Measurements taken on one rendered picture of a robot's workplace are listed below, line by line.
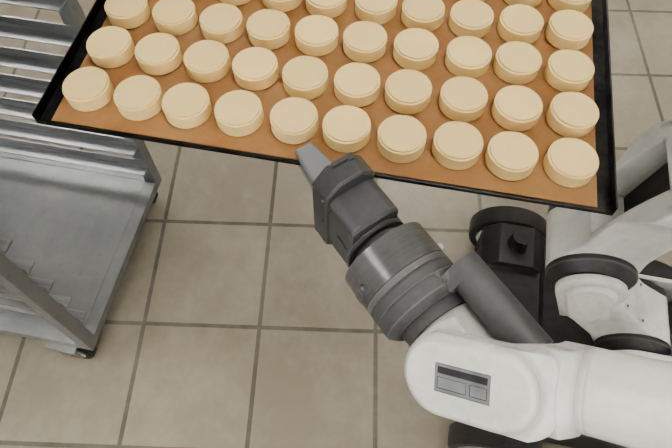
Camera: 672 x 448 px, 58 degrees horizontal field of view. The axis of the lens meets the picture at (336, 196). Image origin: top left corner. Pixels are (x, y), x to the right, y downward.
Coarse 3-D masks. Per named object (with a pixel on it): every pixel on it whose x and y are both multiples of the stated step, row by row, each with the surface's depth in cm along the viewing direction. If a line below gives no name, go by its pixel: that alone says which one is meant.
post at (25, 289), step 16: (0, 256) 101; (0, 272) 102; (16, 272) 106; (16, 288) 107; (32, 288) 112; (32, 304) 115; (48, 304) 118; (48, 320) 123; (64, 320) 125; (80, 336) 133
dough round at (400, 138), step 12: (384, 120) 62; (396, 120) 62; (408, 120) 62; (384, 132) 61; (396, 132) 61; (408, 132) 61; (420, 132) 61; (384, 144) 61; (396, 144) 60; (408, 144) 60; (420, 144) 60; (384, 156) 62; (396, 156) 60; (408, 156) 60
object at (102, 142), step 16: (0, 128) 149; (16, 128) 149; (32, 128) 148; (48, 128) 147; (64, 128) 145; (64, 144) 147; (80, 144) 146; (96, 144) 146; (112, 144) 146; (128, 144) 146
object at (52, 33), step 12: (0, 24) 116; (12, 24) 116; (24, 24) 115; (36, 24) 114; (48, 24) 114; (60, 24) 113; (0, 36) 115; (12, 36) 115; (24, 36) 115; (36, 36) 115; (48, 36) 115; (60, 36) 115; (72, 36) 115
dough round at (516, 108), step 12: (504, 96) 63; (516, 96) 63; (528, 96) 63; (492, 108) 64; (504, 108) 63; (516, 108) 63; (528, 108) 63; (540, 108) 63; (504, 120) 63; (516, 120) 62; (528, 120) 62
